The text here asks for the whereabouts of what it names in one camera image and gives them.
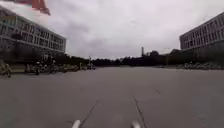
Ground grey paved plaza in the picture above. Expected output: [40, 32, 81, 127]
[0, 65, 224, 128]

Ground row of trees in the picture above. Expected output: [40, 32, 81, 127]
[56, 49, 214, 67]

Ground robot's own part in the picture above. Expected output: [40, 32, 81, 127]
[131, 120, 142, 128]
[71, 119, 82, 128]

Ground row of parked bicycles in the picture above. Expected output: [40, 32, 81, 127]
[173, 61, 224, 71]
[0, 59, 97, 79]

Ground long grey glazed building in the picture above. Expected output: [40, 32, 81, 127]
[0, 5, 67, 61]

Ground grey building with windows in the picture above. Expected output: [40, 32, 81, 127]
[179, 11, 224, 64]

